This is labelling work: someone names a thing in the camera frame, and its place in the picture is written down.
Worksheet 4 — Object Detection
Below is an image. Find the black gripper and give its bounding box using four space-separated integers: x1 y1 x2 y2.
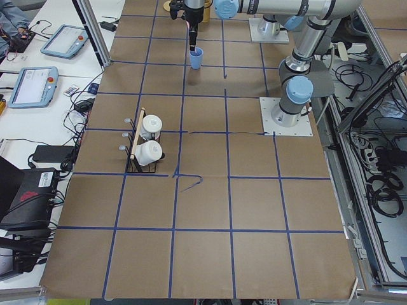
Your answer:
185 8 204 52

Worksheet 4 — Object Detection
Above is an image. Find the light blue plastic cup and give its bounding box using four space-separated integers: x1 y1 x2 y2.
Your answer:
190 46 204 70

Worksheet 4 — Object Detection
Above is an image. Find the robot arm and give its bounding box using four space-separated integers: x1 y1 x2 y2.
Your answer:
272 17 340 128
213 0 361 58

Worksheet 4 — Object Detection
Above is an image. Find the wooden cup tree stand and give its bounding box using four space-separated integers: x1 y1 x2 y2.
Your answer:
163 0 171 12

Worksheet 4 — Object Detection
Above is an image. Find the bamboo cylinder holder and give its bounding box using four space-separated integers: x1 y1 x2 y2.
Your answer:
202 0 213 23

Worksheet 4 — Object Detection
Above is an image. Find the black power adapter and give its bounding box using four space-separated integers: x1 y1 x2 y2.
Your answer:
100 21 117 32

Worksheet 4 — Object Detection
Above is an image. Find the white mug inner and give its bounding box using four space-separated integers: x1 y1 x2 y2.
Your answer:
140 114 163 140

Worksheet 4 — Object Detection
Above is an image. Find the white mug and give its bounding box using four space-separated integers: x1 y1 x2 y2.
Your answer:
135 140 164 166
140 114 163 140

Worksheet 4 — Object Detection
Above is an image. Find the white mug outer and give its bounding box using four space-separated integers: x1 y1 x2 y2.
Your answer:
135 140 164 166

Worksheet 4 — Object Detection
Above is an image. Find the teach pendant far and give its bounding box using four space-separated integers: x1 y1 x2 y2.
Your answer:
40 24 88 59

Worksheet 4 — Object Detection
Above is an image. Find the teach pendant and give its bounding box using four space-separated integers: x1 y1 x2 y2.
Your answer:
40 24 88 59
7 66 59 109

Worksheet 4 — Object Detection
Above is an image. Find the small remote control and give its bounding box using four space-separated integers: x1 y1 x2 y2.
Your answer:
63 85 79 97

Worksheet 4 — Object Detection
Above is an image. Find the teach pendant near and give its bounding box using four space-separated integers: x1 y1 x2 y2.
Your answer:
7 66 59 109

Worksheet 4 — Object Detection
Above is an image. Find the black power brick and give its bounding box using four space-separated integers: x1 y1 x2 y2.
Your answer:
32 145 74 163

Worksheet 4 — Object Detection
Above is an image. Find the black electronics box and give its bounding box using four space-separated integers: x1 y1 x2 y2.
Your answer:
1 158 59 231

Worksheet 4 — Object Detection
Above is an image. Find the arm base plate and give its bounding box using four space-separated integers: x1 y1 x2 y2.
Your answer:
249 18 289 44
259 97 313 137

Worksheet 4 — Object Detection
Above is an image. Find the aluminium frame post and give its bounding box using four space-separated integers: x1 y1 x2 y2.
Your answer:
72 0 111 67

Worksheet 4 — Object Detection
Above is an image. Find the black wire mug rack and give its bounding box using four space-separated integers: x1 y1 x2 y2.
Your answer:
119 107 165 173

